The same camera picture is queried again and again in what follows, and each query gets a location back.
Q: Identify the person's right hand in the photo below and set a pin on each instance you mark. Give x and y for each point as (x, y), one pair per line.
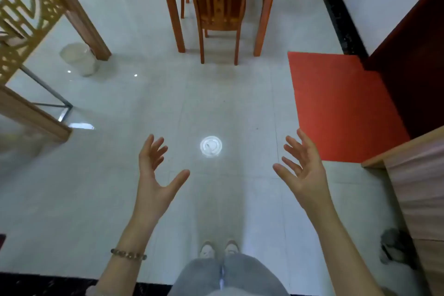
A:
(308, 181)

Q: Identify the person's left hand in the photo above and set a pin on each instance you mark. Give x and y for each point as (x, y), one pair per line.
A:
(151, 195)

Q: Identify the person's right forearm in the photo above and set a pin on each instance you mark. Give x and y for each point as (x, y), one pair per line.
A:
(340, 254)

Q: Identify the person's left forearm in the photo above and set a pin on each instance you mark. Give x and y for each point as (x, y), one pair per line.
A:
(121, 275)

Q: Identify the person's left white shoe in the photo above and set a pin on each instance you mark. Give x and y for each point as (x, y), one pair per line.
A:
(207, 250)

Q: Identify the person's white shoe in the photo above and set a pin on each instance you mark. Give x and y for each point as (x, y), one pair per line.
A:
(207, 250)
(232, 247)

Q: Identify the person's right white shoe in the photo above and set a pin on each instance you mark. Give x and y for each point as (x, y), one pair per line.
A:
(232, 247)

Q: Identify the person's grey trousers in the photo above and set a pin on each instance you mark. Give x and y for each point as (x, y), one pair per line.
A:
(201, 278)

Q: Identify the red floor mat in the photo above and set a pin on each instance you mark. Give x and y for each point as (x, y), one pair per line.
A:
(340, 105)

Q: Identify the grey slipper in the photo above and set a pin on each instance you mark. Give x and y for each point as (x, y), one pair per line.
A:
(395, 257)
(393, 236)

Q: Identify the light wood cabinet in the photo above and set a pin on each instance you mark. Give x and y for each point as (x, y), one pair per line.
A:
(419, 195)

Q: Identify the cream waste bin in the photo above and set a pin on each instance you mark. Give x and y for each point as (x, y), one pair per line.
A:
(81, 60)

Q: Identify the dark red wooden door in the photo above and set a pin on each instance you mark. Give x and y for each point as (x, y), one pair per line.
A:
(416, 70)

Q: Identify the wooden dining table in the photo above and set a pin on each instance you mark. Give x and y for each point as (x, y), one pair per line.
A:
(172, 11)

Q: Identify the gold lattice wooden partition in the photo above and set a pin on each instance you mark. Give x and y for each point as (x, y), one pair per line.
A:
(83, 21)

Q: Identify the wooden dining chair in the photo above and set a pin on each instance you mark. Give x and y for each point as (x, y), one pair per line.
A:
(218, 11)

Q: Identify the chrome metal frame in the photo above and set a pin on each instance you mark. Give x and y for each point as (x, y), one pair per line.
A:
(65, 113)

